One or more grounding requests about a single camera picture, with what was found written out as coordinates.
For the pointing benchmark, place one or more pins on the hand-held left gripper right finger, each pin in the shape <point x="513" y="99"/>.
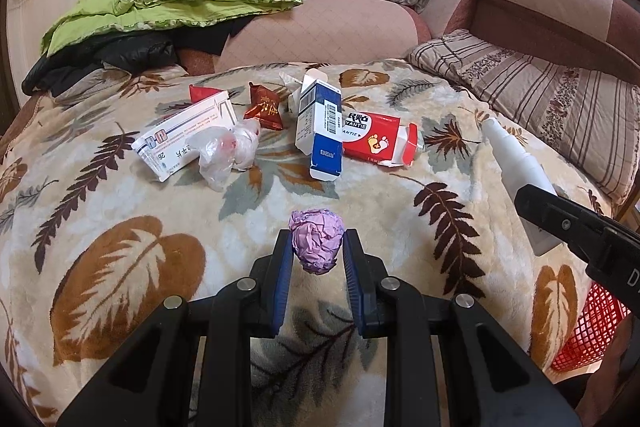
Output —
<point x="354" y="287"/>

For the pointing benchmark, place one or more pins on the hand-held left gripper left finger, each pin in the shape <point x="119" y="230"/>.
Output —
<point x="282" y="287"/>

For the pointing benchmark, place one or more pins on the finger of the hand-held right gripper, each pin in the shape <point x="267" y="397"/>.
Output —
<point x="560" y="217"/>

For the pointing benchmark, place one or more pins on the purple paper ball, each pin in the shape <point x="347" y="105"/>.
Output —
<point x="317" y="242"/>

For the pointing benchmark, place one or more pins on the white spray bottle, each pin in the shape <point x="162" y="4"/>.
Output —
<point x="515" y="172"/>

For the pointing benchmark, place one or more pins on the red plastic basket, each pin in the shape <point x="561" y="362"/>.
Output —
<point x="585" y="337"/>

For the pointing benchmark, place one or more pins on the red plastic wrapper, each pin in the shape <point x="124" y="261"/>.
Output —
<point x="200" y="93"/>

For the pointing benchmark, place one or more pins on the person's right forearm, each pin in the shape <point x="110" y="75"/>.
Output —
<point x="625" y="357"/>

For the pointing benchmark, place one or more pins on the striped floral cushion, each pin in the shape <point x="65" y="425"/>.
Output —
<point x="540" y="92"/>

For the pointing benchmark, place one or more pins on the red and white box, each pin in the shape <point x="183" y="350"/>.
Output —
<point x="380" y="142"/>

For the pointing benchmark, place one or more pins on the crumpled clear plastic bag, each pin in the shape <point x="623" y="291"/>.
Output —
<point x="220" y="152"/>

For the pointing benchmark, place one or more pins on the blue and white carton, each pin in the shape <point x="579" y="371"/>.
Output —
<point x="315" y="122"/>

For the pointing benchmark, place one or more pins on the leaf print blanket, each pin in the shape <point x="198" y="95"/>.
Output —
<point x="125" y="207"/>

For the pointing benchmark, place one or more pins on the dark red foil wrapper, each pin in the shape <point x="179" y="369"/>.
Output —
<point x="262" y="107"/>

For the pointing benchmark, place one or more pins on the white medicine box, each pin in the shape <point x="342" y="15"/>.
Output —
<point x="175" y="137"/>

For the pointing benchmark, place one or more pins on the white paper scrap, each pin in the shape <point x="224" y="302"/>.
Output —
<point x="291" y="79"/>

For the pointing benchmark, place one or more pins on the pink sofa cushion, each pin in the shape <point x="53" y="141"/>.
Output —
<point x="325" y="32"/>

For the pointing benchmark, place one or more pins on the black jacket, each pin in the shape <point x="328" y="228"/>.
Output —
<point x="130" y="52"/>

